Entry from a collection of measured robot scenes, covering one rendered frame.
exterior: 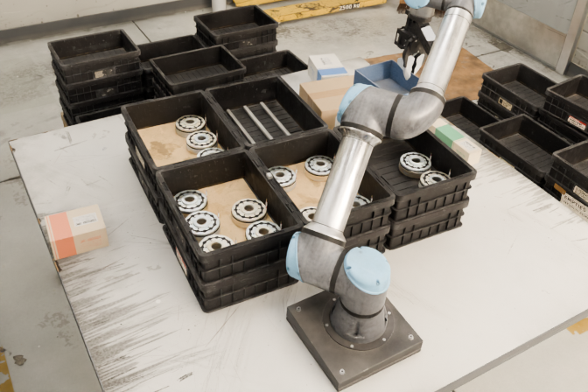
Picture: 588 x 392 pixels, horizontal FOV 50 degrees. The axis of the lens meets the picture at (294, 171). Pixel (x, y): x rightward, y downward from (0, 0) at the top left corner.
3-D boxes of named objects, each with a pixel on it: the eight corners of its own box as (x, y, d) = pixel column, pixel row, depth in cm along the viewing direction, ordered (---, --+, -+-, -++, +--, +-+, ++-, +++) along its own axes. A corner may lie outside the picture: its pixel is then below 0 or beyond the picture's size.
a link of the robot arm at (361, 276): (377, 322, 157) (384, 288, 148) (326, 303, 161) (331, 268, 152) (392, 288, 166) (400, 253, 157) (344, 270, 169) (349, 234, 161)
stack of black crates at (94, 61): (131, 100, 370) (122, 28, 343) (150, 125, 349) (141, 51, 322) (61, 116, 353) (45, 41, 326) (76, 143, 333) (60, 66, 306)
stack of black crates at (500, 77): (559, 149, 348) (578, 94, 327) (520, 163, 335) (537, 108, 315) (506, 114, 375) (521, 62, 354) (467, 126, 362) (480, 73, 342)
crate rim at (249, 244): (305, 232, 173) (305, 226, 171) (200, 265, 161) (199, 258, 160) (247, 154, 201) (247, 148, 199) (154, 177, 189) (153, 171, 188)
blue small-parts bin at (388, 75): (428, 106, 198) (431, 86, 194) (389, 118, 192) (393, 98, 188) (389, 78, 212) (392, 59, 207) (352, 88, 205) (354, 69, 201)
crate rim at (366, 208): (396, 204, 184) (398, 197, 183) (305, 232, 173) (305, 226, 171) (330, 133, 212) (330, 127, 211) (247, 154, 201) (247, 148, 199)
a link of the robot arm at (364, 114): (330, 295, 154) (403, 87, 160) (275, 273, 159) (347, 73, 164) (339, 295, 166) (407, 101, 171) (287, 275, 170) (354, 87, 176)
